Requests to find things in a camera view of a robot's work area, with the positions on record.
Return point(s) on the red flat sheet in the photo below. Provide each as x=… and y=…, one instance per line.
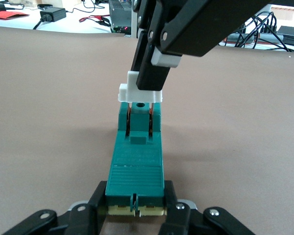
x=7, y=14

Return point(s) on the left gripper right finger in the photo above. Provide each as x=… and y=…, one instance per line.
x=178, y=220

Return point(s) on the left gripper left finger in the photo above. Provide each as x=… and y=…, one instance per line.
x=83, y=220

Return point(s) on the black flat box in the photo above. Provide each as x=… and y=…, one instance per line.
x=291, y=34

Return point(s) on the black power adapter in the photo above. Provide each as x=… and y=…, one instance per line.
x=53, y=14

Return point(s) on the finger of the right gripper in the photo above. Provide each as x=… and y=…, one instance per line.
x=198, y=29
x=142, y=39

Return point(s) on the grey tube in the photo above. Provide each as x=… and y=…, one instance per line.
x=274, y=36

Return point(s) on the black electronics box red lights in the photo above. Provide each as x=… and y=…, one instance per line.
x=119, y=14

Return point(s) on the brown table mat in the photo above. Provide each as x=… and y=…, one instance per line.
x=39, y=122

